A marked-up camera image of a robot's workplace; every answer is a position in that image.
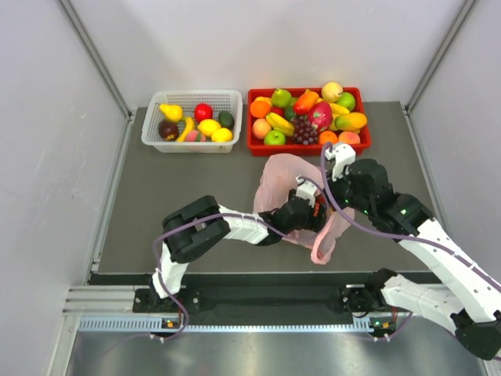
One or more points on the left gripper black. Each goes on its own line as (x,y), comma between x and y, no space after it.
(315,222)

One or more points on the pink peach in basket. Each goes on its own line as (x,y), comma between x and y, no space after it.
(195,136)

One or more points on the orange fruit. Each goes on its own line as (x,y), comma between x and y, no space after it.
(327,137)
(259,109)

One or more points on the yellow green mango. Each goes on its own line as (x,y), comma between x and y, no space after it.
(351,122)

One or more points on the yellow lemon lower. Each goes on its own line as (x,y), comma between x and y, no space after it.
(222,135)

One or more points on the green apple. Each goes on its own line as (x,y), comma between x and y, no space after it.
(347,100)
(275,138)

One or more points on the yellow pear in basket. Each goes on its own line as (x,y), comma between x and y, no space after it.
(172,112)

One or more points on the yellow banana in tray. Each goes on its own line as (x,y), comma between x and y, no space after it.
(338,109)

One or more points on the yellow starfruit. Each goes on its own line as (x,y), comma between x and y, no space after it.
(278,122)

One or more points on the grey slotted cable duct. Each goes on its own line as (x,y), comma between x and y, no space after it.
(156,324)

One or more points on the orange fruit lower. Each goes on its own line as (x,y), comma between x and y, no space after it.
(327,137)

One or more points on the pink plastic bag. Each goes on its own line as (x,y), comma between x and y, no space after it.
(275,196)

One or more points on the peach in tray left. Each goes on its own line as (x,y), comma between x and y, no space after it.
(260,128)

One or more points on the white plastic basket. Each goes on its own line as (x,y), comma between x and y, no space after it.
(218,99)

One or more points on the orange fruit upper left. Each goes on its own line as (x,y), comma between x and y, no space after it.
(259,109)

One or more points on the yellow lemon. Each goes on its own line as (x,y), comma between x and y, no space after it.
(208,126)
(222,135)

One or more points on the red apple in basket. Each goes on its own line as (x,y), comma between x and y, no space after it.
(203,111)

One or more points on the yellow lemon upper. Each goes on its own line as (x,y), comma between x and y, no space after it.
(208,126)

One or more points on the peach in tray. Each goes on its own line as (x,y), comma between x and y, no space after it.
(350,138)
(260,128)

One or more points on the red plastic tray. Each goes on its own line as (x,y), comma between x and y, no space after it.
(259,149)

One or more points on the yellow banana in basket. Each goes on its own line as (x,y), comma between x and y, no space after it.
(187,129)

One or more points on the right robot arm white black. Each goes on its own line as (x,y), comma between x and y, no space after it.
(469,308)

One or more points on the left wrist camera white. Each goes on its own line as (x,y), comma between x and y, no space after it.
(306,190)

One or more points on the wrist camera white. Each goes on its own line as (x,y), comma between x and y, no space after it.
(306,190)
(341,155)

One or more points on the yellow pear in tray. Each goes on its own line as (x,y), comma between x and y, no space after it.
(331,92)

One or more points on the peach in tray right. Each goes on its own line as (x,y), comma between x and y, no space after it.
(350,138)

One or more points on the purple grapes in tray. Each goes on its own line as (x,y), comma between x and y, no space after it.
(304,133)

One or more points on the green apple upper right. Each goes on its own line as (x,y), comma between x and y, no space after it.
(347,100)

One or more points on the red orange mango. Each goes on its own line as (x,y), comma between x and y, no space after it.
(305,102)

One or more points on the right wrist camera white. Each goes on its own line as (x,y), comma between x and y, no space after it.
(341,155)

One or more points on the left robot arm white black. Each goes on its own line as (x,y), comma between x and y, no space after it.
(193,230)

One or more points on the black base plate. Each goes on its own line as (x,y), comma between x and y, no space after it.
(200,299)

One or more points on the green pear in tray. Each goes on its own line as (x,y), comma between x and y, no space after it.
(281,98)

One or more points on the green apple lower left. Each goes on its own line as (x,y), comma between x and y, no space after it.
(275,138)

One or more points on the dark purple mangosteen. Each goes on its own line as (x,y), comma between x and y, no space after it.
(168,130)

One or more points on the dark green avocado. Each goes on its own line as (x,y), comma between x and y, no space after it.
(226,119)

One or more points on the pink dragon fruit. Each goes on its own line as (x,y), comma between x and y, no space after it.
(320,116)

